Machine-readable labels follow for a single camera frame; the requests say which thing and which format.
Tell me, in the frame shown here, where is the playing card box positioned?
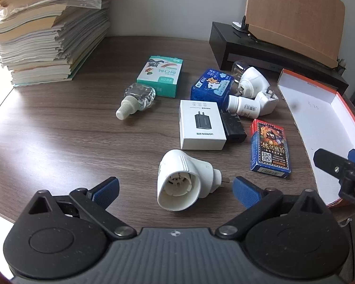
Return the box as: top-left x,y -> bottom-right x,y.
250,119 -> 292,178

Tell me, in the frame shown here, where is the blue plastic box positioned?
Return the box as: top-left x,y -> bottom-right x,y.
191,69 -> 235,107

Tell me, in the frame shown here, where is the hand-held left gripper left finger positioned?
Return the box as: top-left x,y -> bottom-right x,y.
27,177 -> 137,241

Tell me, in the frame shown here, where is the white charger box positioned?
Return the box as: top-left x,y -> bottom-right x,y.
179,100 -> 227,150

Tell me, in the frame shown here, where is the white cardboard box orange rim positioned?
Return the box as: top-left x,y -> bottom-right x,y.
276,69 -> 355,208

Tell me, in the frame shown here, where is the white heater with bottle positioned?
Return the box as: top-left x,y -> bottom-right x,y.
231,60 -> 268,98

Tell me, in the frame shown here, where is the white plug-in heater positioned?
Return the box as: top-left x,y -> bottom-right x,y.
157,149 -> 231,212

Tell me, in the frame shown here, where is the clear liquid refill bottle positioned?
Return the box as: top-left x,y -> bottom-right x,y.
116,83 -> 156,121

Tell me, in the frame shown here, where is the white pill bottle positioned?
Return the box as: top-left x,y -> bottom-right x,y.
227,95 -> 260,119

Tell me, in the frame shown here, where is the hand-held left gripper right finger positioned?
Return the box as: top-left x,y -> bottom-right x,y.
215,177 -> 326,241

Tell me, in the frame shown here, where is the white cube charger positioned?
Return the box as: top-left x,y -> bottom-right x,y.
254,88 -> 279,116

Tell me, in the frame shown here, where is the green bandage box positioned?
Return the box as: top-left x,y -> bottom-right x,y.
136,55 -> 184,99

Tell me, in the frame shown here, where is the black plug adapter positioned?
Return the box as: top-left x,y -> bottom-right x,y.
220,111 -> 247,142

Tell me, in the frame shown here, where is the stack of books and papers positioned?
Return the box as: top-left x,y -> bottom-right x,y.
0,0 -> 111,88

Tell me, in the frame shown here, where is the black monitor riser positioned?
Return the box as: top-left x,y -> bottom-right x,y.
209,22 -> 350,95

